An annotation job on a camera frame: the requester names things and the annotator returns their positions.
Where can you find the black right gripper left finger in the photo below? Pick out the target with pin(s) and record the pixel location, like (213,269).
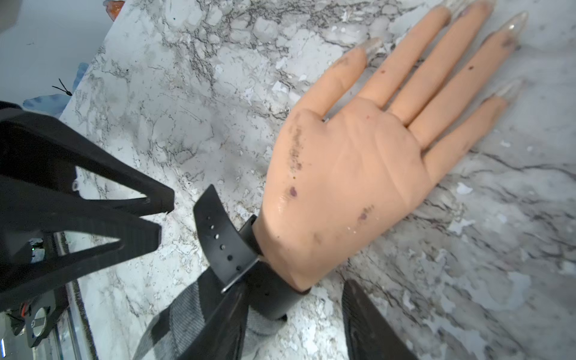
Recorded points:
(211,324)

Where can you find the black wrist watch green numerals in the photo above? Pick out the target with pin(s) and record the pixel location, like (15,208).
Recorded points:
(235,257)

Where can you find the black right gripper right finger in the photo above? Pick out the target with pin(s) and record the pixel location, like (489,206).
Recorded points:
(368,335)

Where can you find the mannequin hand with long nails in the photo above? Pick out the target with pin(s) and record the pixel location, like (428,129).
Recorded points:
(336,183)

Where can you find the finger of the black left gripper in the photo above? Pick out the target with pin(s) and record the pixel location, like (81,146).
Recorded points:
(44,151)
(28,210)

